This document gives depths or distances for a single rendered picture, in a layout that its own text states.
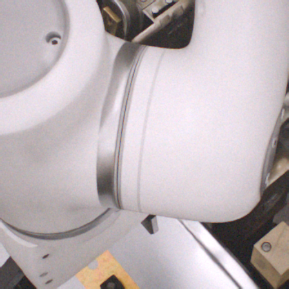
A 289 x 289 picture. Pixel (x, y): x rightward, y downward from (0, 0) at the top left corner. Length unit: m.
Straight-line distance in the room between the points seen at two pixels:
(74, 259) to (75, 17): 0.23
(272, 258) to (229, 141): 0.34
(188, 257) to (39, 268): 0.26
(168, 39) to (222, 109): 0.45
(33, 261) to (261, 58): 0.21
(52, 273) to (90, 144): 0.19
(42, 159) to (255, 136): 0.09
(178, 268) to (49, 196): 0.37
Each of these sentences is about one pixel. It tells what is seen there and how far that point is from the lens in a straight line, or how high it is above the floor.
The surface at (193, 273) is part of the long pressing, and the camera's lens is 0.71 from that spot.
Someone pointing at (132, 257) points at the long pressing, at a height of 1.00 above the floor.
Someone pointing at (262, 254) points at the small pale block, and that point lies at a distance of 0.65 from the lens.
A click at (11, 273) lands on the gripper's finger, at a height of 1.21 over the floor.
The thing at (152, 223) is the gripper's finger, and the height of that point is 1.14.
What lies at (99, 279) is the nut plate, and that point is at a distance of 0.71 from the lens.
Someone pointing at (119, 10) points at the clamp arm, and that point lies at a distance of 0.70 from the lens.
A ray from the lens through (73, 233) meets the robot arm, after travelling 0.41.
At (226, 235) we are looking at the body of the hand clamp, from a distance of 0.85.
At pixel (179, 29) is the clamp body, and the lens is 0.76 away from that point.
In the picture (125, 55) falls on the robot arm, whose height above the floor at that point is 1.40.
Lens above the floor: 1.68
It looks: 66 degrees down
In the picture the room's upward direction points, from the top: 10 degrees counter-clockwise
